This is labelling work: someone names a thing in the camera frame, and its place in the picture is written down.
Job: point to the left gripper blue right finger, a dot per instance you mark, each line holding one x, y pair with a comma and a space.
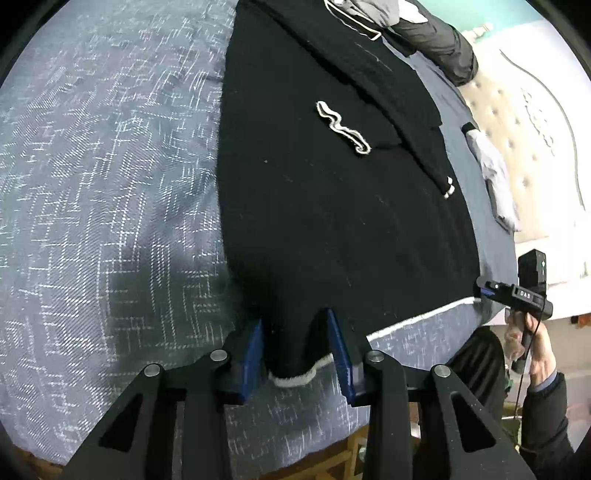
423, 424

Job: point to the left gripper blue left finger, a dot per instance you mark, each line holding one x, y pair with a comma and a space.
170, 423

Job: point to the black knit sweater white trim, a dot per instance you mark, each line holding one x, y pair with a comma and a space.
335, 184

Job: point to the person's dark sleeve forearm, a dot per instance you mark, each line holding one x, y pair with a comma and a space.
545, 445

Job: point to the person's right hand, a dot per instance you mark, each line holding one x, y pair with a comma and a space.
525, 335

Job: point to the folded light grey garment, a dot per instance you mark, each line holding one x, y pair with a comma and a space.
496, 176

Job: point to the blue patterned bed sheet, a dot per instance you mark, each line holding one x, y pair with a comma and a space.
112, 254

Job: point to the cream tufted headboard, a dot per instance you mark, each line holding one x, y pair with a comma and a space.
531, 97

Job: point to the dark grey rolled duvet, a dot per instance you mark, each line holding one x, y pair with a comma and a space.
443, 44

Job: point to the white shirt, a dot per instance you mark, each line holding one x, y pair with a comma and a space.
410, 12

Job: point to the grey t-shirt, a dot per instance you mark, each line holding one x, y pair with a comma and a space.
384, 13

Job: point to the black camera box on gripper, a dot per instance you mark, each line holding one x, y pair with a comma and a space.
532, 271

